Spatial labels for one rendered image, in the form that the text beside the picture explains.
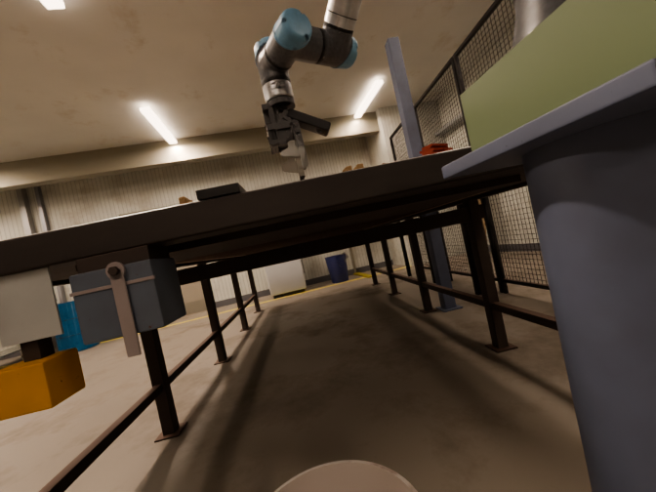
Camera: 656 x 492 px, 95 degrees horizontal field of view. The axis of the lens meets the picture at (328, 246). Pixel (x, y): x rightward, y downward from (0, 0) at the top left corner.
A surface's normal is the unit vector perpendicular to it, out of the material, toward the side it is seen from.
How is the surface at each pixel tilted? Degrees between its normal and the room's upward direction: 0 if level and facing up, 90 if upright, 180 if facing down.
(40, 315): 90
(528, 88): 90
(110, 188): 90
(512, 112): 90
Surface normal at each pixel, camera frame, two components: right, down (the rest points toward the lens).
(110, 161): 0.18, -0.03
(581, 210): -0.89, 0.20
